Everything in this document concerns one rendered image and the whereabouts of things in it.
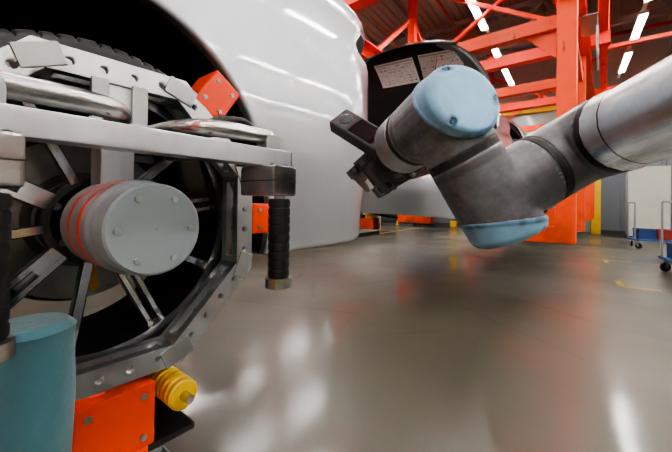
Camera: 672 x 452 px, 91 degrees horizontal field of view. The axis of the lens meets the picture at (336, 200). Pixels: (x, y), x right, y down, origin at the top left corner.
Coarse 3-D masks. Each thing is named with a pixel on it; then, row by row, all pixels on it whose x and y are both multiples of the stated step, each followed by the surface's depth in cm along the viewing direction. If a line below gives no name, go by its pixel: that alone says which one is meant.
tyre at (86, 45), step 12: (0, 36) 50; (12, 36) 51; (24, 36) 52; (36, 36) 53; (48, 36) 55; (60, 36) 56; (72, 36) 58; (84, 48) 58; (96, 48) 60; (108, 48) 61; (120, 60) 63; (132, 60) 64; (156, 72) 68; (216, 264) 78; (168, 324) 70; (156, 336) 68
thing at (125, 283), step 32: (64, 160) 58; (160, 160) 71; (192, 160) 78; (0, 192) 52; (32, 192) 55; (64, 192) 58; (192, 192) 85; (64, 256) 58; (192, 256) 76; (32, 288) 55; (128, 288) 66; (160, 288) 80; (192, 288) 74; (96, 320) 75; (128, 320) 72; (160, 320) 69; (96, 352) 60
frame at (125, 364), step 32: (0, 64) 44; (32, 64) 46; (64, 64) 49; (96, 64) 53; (128, 64) 56; (160, 96) 61; (192, 96) 65; (224, 192) 76; (224, 224) 76; (224, 256) 76; (224, 288) 71; (192, 320) 65; (128, 352) 60; (160, 352) 60; (96, 384) 53
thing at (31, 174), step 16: (32, 160) 62; (48, 160) 63; (80, 160) 67; (32, 176) 62; (48, 176) 64; (80, 176) 67; (16, 208) 60; (32, 208) 62; (16, 224) 60; (32, 224) 62; (16, 240) 60; (32, 240) 62; (16, 256) 60; (32, 256) 62; (32, 272) 62; (64, 272) 65; (112, 272) 72; (16, 288) 60; (48, 288) 64; (64, 288) 65
